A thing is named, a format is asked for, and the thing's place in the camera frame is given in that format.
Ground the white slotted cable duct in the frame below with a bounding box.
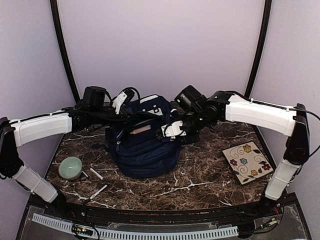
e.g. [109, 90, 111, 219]
[31, 213, 239, 240]

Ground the black frame post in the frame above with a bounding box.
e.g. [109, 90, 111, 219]
[49, 0, 80, 103]
[244, 0, 273, 98]

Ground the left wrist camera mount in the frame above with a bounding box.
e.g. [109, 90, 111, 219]
[112, 88, 135, 115]

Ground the pink highlighter pen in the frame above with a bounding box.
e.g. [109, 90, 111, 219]
[130, 124, 151, 135]

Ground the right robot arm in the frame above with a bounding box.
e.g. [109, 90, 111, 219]
[162, 85, 316, 217]

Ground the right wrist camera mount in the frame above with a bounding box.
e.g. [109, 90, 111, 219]
[155, 120, 187, 140]

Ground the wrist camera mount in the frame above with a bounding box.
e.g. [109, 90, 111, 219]
[155, 120, 187, 140]
[112, 88, 135, 115]

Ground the left black frame post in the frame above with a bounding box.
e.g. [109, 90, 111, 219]
[49, 0, 80, 103]

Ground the navy blue backpack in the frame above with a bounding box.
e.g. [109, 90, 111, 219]
[105, 94, 183, 179]

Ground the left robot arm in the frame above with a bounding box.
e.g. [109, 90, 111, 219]
[0, 86, 141, 218]

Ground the right black frame post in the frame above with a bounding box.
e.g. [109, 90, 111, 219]
[244, 0, 273, 98]

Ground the red capped white marker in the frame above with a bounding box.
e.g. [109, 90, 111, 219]
[87, 165, 104, 181]

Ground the floral square ceramic plate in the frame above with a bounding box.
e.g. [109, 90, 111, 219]
[222, 141, 274, 185]

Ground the black capped white marker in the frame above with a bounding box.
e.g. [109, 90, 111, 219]
[83, 184, 108, 205]

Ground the black front rail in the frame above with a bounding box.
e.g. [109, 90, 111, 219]
[66, 202, 259, 224]

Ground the small green circuit board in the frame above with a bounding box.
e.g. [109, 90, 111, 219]
[71, 224, 93, 235]

